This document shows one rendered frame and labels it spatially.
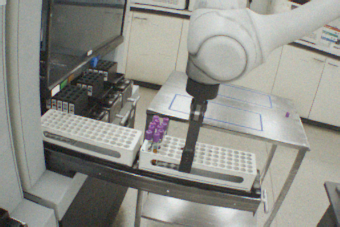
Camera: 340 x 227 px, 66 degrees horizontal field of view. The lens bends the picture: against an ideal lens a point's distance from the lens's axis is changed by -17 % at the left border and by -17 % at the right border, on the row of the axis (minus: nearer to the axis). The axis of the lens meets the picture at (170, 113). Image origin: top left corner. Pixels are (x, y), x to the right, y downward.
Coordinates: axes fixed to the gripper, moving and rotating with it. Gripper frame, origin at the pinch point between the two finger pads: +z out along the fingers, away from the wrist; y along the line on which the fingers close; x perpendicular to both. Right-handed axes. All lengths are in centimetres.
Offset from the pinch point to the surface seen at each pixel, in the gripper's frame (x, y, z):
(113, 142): 19.1, -3.0, 0.1
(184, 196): -1.7, -6.9, 9.2
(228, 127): -11.0, 26.6, 4.3
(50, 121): 39.6, -1.2, 0.0
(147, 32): 66, 229, 25
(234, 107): -13.3, 44.0, 4.3
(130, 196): 29, 68, 86
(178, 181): 0.7, -5.8, 5.3
